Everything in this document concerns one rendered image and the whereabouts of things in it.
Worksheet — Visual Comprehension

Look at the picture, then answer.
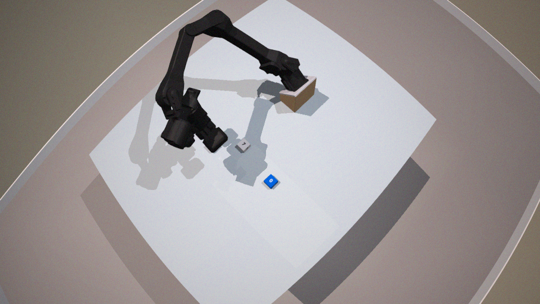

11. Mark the blue block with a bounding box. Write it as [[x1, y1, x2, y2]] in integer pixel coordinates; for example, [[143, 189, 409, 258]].
[[264, 174, 278, 188]]

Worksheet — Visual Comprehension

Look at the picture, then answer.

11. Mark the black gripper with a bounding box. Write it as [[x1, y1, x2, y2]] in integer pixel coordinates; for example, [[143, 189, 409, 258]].
[[190, 108, 228, 153]]

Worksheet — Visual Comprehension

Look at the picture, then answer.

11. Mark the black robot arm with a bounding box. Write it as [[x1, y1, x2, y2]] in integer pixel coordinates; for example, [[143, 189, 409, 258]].
[[155, 9, 309, 149]]

